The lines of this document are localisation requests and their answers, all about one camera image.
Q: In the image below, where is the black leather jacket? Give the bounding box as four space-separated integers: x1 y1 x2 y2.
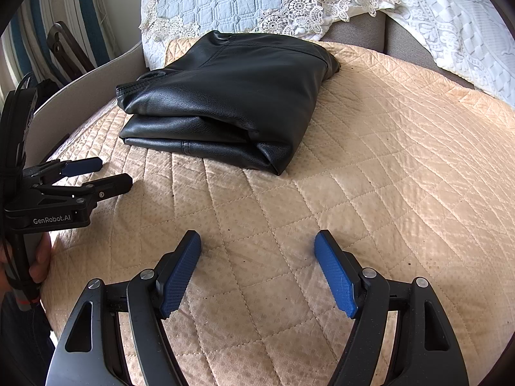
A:
116 31 340 175

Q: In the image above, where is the left hand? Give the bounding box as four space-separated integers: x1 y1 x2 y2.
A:
0 233 52 294

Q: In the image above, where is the beige bed side panel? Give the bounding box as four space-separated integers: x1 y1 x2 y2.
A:
25 44 147 166

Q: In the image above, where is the blue jeans leg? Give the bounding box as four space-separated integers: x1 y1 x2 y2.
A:
1 293 55 385

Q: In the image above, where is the cream lace embroidered sheet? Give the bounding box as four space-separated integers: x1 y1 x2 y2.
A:
50 99 132 164

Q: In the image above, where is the beige quilted bedspread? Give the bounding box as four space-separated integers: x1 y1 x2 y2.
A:
42 44 514 385

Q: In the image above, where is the striped curtain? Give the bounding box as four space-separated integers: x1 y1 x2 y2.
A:
1 0 120 98

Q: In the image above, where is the blue quilted lace-trimmed cover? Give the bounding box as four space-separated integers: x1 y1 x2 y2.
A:
140 0 400 42

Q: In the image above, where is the grey upholstered headboard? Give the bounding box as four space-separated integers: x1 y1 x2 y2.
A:
322 12 474 89

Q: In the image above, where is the white embossed cover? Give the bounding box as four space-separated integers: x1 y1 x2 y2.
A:
388 0 514 106

